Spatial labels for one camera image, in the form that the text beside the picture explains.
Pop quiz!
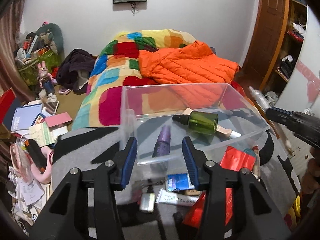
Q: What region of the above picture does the green pump spray bottle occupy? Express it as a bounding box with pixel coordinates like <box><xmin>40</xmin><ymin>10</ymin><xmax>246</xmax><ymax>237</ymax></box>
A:
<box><xmin>172</xmin><ymin>111</ymin><xmax>219</xmax><ymax>135</ymax></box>

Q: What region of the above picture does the cream tube with red band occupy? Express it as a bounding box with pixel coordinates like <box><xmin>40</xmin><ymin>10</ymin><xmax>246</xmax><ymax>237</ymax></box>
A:
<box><xmin>252</xmin><ymin>145</ymin><xmax>260</xmax><ymax>179</ymax></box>

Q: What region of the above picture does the silver white pen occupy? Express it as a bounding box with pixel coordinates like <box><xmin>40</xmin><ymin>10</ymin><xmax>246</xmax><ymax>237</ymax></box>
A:
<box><xmin>248</xmin><ymin>86</ymin><xmax>271</xmax><ymax>112</ymax></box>

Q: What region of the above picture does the blue white small box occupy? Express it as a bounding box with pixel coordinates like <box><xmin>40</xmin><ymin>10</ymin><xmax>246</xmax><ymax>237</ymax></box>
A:
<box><xmin>166</xmin><ymin>173</ymin><xmax>195</xmax><ymax>192</ymax></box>

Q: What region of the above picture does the red paper packet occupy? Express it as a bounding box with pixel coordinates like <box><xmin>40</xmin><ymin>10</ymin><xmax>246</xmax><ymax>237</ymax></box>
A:
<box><xmin>183</xmin><ymin>146</ymin><xmax>255</xmax><ymax>228</ymax></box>

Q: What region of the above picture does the small green white box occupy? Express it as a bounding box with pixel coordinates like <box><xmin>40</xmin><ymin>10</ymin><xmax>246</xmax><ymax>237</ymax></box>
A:
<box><xmin>139</xmin><ymin>193</ymin><xmax>156</xmax><ymax>213</ymax></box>

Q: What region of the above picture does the clear plastic storage bin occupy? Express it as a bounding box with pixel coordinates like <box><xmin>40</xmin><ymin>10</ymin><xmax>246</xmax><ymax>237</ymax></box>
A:
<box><xmin>120</xmin><ymin>83</ymin><xmax>269</xmax><ymax>165</ymax></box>

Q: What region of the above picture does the white green cream tube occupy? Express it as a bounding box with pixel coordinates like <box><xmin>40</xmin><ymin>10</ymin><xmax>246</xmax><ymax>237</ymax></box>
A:
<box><xmin>156</xmin><ymin>189</ymin><xmax>199</xmax><ymax>207</ymax></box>

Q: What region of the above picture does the teal tape roll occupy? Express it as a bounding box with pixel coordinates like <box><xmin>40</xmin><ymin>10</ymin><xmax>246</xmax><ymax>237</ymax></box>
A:
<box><xmin>244</xmin><ymin>148</ymin><xmax>256</xmax><ymax>157</ymax></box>

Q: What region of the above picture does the grey black fleece blanket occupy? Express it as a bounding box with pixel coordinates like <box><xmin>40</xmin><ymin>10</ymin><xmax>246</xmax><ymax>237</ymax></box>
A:
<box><xmin>51</xmin><ymin>104</ymin><xmax>301</xmax><ymax>240</ymax></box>

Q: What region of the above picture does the colourful patchwork blanket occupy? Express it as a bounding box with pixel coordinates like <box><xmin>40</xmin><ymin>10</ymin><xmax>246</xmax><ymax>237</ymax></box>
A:
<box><xmin>72</xmin><ymin>29</ymin><xmax>197</xmax><ymax>130</ymax></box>

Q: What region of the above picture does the wooden shelf unit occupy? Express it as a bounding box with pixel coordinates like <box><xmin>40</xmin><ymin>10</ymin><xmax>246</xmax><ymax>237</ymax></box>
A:
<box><xmin>259</xmin><ymin>0</ymin><xmax>308</xmax><ymax>95</ymax></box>

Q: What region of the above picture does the orange puffer jacket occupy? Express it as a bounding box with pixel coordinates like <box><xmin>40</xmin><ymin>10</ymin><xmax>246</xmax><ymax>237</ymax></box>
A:
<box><xmin>139</xmin><ymin>41</ymin><xmax>239</xmax><ymax>85</ymax></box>

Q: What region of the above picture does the wooden door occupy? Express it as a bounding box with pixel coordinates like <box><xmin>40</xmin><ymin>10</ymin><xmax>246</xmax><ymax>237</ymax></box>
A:
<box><xmin>244</xmin><ymin>0</ymin><xmax>285</xmax><ymax>82</ymax></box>

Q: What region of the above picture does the dark clothes pile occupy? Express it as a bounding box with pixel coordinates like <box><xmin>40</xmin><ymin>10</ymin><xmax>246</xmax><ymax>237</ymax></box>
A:
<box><xmin>56</xmin><ymin>49</ymin><xmax>95</xmax><ymax>94</ymax></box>

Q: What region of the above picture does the pink headphone stand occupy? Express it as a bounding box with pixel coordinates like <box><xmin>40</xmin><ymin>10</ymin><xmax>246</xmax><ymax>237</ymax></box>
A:
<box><xmin>9</xmin><ymin>139</ymin><xmax>54</xmax><ymax>185</ymax></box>

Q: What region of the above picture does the blue notebook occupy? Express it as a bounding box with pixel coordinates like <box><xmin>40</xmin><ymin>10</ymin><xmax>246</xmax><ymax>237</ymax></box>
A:
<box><xmin>11</xmin><ymin>103</ymin><xmax>42</xmax><ymax>132</ymax></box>

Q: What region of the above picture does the pink rabbit figure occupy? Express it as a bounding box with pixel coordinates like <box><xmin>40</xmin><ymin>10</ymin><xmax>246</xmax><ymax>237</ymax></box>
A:
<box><xmin>37</xmin><ymin>61</ymin><xmax>55</xmax><ymax>94</ymax></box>

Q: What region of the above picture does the red box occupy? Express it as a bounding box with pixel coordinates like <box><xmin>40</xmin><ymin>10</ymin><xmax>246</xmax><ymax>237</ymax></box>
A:
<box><xmin>0</xmin><ymin>88</ymin><xmax>16</xmax><ymax>123</ymax></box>

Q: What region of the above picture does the green cluttered storage basket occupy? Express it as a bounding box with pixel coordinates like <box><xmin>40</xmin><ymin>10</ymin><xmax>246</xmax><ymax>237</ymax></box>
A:
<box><xmin>15</xmin><ymin>47</ymin><xmax>61</xmax><ymax>86</ymax></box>

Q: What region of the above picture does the grey neck pillow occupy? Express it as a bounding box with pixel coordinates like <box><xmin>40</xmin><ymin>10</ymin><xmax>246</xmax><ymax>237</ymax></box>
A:
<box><xmin>35</xmin><ymin>23</ymin><xmax>63</xmax><ymax>55</ymax></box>

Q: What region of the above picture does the striped curtain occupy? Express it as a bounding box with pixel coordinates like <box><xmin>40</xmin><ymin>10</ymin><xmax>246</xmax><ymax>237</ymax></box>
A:
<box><xmin>1</xmin><ymin>0</ymin><xmax>35</xmax><ymax>101</ymax></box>

